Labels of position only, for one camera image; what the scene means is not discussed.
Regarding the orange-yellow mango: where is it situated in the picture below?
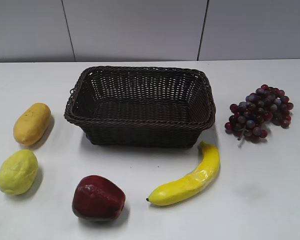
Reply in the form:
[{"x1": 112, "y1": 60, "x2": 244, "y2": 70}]
[{"x1": 13, "y1": 103, "x2": 52, "y2": 146}]

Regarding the black wicker basket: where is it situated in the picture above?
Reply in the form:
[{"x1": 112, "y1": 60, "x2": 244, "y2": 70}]
[{"x1": 64, "y1": 66, "x2": 216, "y2": 148}]

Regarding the yellow banana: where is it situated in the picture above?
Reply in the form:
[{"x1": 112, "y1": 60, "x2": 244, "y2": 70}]
[{"x1": 146, "y1": 141, "x2": 221, "y2": 206}]

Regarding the dark red apple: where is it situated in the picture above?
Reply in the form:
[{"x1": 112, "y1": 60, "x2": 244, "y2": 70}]
[{"x1": 71, "y1": 175, "x2": 126, "y2": 222}]

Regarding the purple grape bunch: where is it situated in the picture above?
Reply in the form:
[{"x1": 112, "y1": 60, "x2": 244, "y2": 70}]
[{"x1": 224, "y1": 84, "x2": 294, "y2": 143}]

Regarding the pale yellow lemon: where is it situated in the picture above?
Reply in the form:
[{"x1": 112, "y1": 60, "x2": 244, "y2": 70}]
[{"x1": 0, "y1": 149, "x2": 39, "y2": 196}]

